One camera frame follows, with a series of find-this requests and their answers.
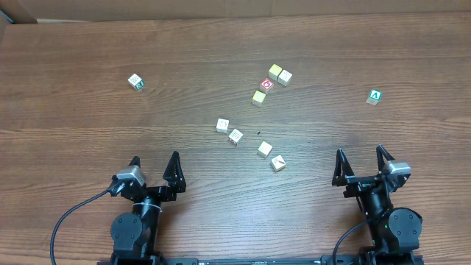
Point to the green letter A block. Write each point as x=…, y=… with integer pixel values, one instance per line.
x=374, y=97

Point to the white maze picture block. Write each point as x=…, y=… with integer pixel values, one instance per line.
x=235, y=137

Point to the plain yellow wooden block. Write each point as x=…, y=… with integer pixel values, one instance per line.
x=264, y=149

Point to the green sided wooden block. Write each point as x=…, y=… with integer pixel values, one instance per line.
x=136, y=82

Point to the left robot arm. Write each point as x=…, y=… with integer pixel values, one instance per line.
x=134, y=233

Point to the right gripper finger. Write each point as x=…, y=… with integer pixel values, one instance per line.
x=384, y=159
x=343, y=173

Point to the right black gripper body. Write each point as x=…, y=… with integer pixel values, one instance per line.
x=364, y=185

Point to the yellow letter U block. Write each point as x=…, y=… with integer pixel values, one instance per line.
x=258, y=98

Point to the white animal picture block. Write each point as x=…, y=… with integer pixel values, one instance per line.
x=222, y=125

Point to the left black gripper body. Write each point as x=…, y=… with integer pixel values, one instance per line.
x=155, y=191

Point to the hammer picture wooden block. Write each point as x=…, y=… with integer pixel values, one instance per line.
x=278, y=163

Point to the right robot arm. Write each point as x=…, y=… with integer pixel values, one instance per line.
x=395, y=231

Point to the yellow top block far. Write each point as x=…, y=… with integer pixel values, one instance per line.
x=274, y=72

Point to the white block with lines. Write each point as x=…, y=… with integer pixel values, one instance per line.
x=284, y=77

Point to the red letter block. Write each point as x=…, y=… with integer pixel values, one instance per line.
x=266, y=86

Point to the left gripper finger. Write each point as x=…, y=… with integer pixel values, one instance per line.
x=174, y=173
x=136, y=161

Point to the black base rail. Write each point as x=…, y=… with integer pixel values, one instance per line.
x=323, y=260

